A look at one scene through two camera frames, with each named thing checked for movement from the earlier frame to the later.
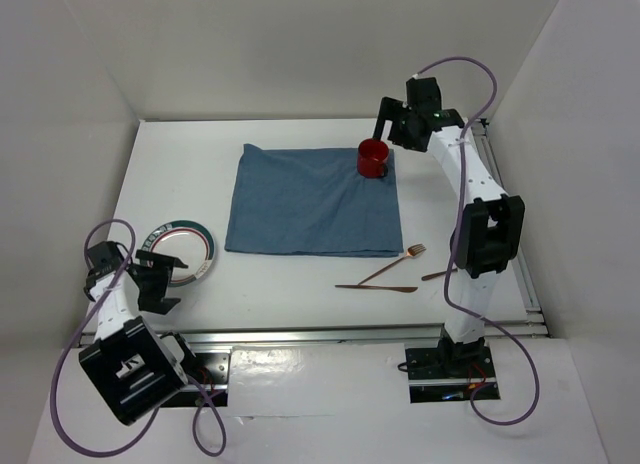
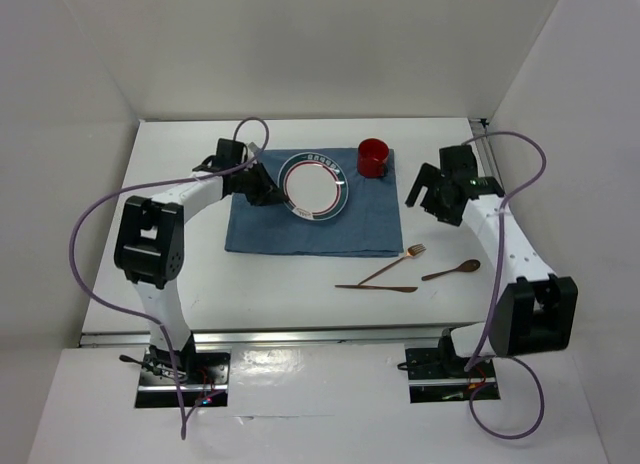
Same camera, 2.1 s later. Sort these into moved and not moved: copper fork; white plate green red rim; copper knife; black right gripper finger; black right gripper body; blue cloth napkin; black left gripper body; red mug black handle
Moved: white plate green red rim; black left gripper body; black right gripper body; black right gripper finger
Not moved: blue cloth napkin; copper fork; copper knife; red mug black handle
